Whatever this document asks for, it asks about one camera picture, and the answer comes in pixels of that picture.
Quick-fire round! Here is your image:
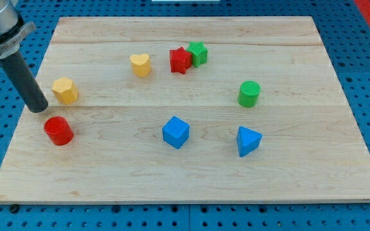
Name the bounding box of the green cylinder block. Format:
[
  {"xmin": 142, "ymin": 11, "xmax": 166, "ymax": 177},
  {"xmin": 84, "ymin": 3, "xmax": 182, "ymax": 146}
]
[{"xmin": 238, "ymin": 80, "xmax": 261, "ymax": 108}]

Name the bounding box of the wooden board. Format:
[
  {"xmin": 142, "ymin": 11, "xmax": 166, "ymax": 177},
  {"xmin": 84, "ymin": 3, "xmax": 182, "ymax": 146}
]
[{"xmin": 0, "ymin": 16, "xmax": 370, "ymax": 205}]

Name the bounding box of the yellow heart block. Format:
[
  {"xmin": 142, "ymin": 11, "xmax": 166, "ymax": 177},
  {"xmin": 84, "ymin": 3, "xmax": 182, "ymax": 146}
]
[{"xmin": 129, "ymin": 53, "xmax": 151, "ymax": 78}]

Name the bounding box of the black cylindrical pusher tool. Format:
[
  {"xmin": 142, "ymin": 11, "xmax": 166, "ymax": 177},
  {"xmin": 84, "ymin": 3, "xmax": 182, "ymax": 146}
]
[{"xmin": 0, "ymin": 51, "xmax": 48, "ymax": 113}]

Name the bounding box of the yellow hexagon block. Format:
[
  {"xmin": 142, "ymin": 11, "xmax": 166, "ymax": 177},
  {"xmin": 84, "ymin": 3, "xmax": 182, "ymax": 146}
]
[{"xmin": 51, "ymin": 77, "xmax": 78, "ymax": 105}]

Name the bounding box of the red star block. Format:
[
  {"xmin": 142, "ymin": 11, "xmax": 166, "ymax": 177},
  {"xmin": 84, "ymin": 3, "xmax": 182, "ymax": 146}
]
[{"xmin": 170, "ymin": 47, "xmax": 192, "ymax": 74}]

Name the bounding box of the green star block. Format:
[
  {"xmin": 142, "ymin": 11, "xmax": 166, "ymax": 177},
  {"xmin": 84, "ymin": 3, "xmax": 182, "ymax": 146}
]
[{"xmin": 186, "ymin": 41, "xmax": 208, "ymax": 68}]

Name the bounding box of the red cylinder block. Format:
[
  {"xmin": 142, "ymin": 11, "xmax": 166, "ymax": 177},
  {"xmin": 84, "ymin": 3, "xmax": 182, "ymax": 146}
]
[{"xmin": 44, "ymin": 116, "xmax": 74, "ymax": 146}]

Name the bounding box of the blue triangle block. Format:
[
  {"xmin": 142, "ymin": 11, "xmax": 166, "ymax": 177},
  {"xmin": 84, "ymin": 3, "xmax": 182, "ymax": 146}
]
[{"xmin": 236, "ymin": 126, "xmax": 263, "ymax": 157}]

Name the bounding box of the blue cube block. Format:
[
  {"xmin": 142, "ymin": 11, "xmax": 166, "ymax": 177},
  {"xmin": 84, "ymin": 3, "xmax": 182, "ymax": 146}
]
[{"xmin": 162, "ymin": 116, "xmax": 190, "ymax": 149}]

